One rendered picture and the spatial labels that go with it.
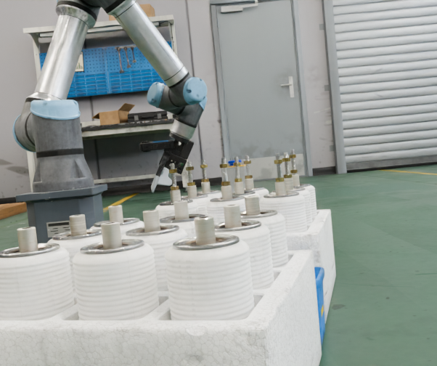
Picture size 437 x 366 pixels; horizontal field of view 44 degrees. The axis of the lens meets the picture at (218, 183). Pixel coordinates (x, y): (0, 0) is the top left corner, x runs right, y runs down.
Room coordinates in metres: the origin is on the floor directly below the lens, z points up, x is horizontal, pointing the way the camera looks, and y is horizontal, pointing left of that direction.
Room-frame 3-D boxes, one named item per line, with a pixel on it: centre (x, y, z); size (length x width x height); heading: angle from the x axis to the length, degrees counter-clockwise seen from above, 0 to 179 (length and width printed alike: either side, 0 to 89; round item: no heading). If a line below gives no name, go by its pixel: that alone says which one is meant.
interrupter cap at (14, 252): (0.67, 0.25, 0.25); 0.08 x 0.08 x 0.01
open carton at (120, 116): (5.86, 1.06, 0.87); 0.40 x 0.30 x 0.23; 77
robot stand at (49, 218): (1.36, 0.39, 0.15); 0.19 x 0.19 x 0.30; 1
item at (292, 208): (1.12, -0.13, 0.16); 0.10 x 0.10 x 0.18
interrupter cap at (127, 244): (0.64, 0.13, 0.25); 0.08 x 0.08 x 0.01
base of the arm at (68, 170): (1.36, 0.39, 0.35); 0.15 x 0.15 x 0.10
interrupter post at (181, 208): (0.86, 0.06, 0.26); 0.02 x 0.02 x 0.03
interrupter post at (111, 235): (0.64, 0.13, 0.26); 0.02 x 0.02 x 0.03
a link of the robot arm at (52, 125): (1.37, 0.40, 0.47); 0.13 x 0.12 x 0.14; 36
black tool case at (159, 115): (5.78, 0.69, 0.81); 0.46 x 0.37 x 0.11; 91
